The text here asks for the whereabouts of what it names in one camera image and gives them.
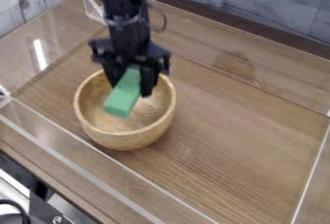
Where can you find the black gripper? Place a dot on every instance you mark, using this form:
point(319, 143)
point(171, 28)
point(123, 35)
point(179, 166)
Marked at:
point(128, 48)

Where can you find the wooden bowl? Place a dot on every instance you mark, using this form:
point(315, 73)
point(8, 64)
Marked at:
point(123, 131)

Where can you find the green rectangular block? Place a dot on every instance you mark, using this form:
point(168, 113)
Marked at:
point(124, 95)

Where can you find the black metal stand bracket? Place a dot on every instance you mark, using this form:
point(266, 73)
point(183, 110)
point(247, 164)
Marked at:
point(41, 213)

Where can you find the clear acrylic corner bracket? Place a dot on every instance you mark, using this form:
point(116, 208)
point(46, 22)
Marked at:
point(93, 11)

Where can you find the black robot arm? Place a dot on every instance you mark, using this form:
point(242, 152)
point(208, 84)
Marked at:
point(125, 8)

